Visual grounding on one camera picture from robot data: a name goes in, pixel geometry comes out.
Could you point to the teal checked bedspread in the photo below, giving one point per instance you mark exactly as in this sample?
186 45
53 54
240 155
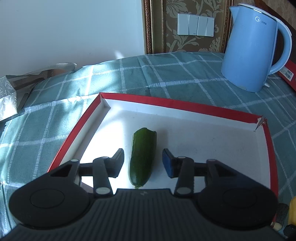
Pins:
31 138

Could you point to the brown floral framed panel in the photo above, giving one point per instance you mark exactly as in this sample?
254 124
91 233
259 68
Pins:
160 26

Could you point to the red cardboard box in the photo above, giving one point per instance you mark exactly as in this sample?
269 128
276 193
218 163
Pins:
288 74

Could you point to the red shallow cardboard tray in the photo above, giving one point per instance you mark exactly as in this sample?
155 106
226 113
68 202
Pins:
237 193

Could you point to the green cucumber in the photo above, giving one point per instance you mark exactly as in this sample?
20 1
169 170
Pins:
144 144

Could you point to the light blue electric kettle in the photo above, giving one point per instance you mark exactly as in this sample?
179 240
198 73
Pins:
259 45

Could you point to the silver patterned gift bag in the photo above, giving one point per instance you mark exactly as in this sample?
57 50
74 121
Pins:
15 89

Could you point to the white wall switch panel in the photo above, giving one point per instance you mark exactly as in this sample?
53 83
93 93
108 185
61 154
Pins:
194 25

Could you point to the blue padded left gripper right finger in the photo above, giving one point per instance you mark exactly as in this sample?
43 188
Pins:
185 169

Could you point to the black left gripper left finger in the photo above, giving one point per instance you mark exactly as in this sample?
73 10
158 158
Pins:
101 169

